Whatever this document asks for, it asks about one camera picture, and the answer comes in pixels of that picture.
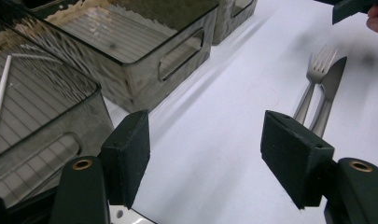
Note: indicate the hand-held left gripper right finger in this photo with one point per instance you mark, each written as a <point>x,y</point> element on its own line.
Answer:
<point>297,158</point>

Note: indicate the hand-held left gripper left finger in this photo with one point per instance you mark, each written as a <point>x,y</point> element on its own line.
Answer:
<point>126,155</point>

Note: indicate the metal fork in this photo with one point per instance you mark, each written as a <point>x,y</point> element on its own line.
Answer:
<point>315,73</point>

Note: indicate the metal knife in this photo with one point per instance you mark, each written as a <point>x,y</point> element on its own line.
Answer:
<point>331,81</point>

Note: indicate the smoky clear plastic bin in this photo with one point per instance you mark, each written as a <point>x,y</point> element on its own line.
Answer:
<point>43,102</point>
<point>137,77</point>
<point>231,21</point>

